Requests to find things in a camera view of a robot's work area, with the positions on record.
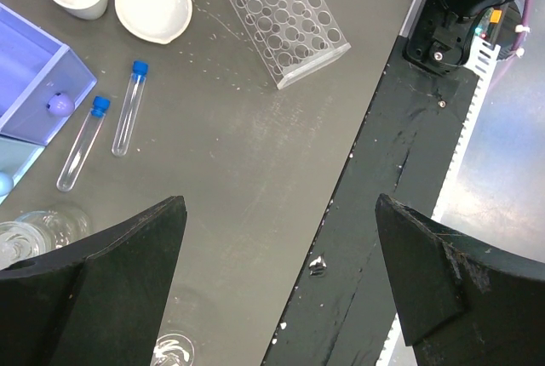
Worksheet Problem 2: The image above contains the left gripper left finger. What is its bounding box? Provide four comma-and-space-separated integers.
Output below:
1, 196, 186, 365

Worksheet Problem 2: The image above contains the purple right drawer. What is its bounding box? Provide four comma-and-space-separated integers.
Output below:
1, 5, 97, 146

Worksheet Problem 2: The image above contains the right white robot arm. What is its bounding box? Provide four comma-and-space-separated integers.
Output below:
404, 0, 514, 76

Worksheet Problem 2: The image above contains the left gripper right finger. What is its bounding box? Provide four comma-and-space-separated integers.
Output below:
375, 194, 544, 365

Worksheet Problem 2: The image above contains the clear glass dish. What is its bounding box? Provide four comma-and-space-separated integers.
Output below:
150, 331, 196, 366

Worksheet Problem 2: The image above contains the light blue middle drawer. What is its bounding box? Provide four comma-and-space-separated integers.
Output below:
0, 136, 44, 203

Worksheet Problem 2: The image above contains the clear acrylic test tube rack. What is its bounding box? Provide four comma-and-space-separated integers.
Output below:
230, 0, 351, 89

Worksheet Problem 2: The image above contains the white slotted cable duct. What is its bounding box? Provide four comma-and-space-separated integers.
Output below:
374, 31, 503, 366

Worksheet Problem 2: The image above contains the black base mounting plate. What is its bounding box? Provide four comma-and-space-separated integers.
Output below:
262, 37, 476, 365

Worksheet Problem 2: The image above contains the white evaporating dish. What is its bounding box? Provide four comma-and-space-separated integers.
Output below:
114, 0, 193, 45

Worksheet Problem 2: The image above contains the blue capped test tube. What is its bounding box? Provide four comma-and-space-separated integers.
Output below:
56, 96, 110, 192
112, 60, 148, 157

